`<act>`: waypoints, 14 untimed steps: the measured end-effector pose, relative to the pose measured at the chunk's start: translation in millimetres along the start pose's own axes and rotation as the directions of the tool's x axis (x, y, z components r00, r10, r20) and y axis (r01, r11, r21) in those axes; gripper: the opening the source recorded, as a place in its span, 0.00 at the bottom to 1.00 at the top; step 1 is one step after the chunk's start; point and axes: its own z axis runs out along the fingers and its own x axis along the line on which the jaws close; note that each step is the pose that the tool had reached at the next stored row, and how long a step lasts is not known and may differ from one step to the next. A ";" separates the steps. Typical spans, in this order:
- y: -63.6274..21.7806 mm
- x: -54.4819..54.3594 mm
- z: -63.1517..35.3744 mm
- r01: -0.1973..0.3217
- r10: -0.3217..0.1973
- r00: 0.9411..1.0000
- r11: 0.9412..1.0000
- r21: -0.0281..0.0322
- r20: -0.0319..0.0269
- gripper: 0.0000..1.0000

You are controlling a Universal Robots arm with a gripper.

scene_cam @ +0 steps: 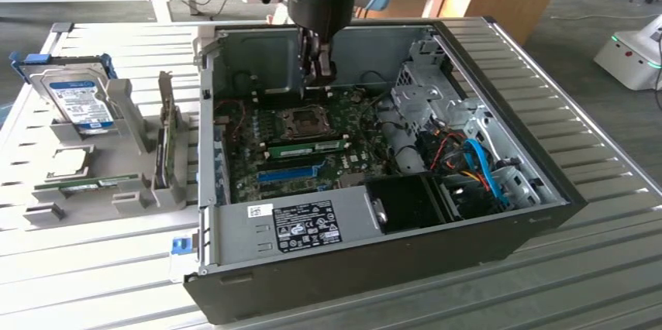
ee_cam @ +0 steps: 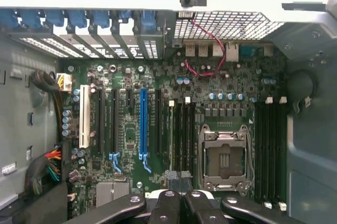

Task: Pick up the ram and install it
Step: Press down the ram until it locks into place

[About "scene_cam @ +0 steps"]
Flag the blue case latch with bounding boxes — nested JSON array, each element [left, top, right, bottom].
[[169, 233, 200, 260]]

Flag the graphics card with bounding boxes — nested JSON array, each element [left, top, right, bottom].
[[151, 70, 180, 191]]

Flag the blue expansion slot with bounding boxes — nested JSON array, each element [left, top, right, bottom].
[[256, 165, 318, 184]]

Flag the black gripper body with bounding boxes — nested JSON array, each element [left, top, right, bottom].
[[287, 0, 360, 42]]

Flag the CPU socket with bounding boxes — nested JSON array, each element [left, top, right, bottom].
[[274, 106, 334, 141]]

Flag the grey power supply unit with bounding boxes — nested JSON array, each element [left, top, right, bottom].
[[208, 184, 384, 269]]

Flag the orange and yellow wires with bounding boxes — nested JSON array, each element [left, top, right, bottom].
[[426, 132, 491, 191]]

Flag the black RAM slot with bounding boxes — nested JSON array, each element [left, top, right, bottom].
[[255, 155, 328, 174]]

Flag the blue SATA wire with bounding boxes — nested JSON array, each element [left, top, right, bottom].
[[462, 138, 510, 205]]

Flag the hard disk blue label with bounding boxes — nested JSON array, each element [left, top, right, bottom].
[[27, 65, 117, 134]]

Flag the installed green RAM stick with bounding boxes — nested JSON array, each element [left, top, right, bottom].
[[266, 139, 348, 159]]

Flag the grey parts rack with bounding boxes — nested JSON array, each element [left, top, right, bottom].
[[21, 78, 200, 232]]

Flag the black open PC case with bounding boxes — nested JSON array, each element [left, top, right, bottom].
[[181, 15, 589, 325]]

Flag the blue disk caddy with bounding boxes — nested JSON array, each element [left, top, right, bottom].
[[9, 51, 116, 84]]

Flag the black fan shroud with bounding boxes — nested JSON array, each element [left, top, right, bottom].
[[363, 171, 450, 234]]

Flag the green motherboard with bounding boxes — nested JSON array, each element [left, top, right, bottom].
[[213, 88, 410, 205]]

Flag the metal disk bay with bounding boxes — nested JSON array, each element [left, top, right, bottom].
[[390, 37, 462, 141]]

